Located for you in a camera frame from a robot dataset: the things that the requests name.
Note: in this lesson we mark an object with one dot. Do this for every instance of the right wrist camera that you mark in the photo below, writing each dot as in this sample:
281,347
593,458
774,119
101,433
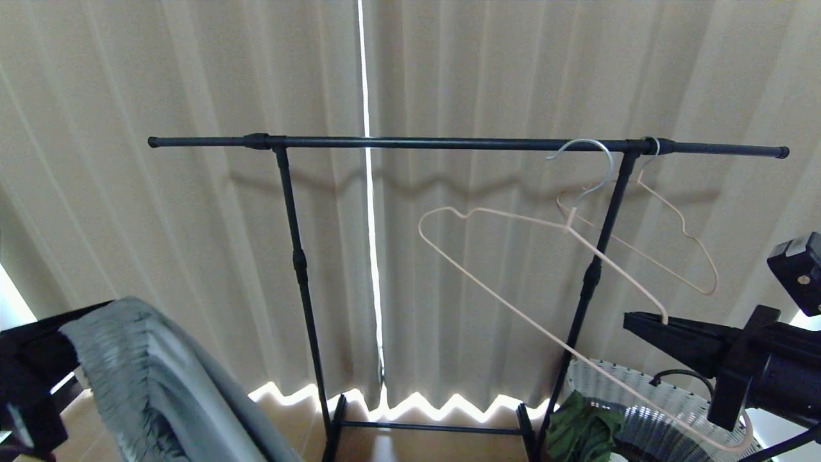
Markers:
798,269

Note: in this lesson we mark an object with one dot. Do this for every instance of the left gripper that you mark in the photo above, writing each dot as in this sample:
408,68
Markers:
32,410

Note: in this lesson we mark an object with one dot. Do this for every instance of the pink clothes hanger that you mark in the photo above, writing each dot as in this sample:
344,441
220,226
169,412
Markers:
500,298
654,261

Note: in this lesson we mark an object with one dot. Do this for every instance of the beige curtain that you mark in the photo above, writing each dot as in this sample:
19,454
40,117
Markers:
192,77

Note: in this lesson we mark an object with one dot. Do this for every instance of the pale grey shorts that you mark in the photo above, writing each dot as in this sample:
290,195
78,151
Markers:
160,385

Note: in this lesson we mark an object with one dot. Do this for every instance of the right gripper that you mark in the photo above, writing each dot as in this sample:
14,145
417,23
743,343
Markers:
770,366

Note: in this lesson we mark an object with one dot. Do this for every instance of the green garment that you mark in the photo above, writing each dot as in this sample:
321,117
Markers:
580,430

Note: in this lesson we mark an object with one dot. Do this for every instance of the white laundry basket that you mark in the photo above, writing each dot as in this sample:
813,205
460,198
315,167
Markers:
667,430

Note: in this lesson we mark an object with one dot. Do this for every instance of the black clothes rack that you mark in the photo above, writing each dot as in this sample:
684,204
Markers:
449,143

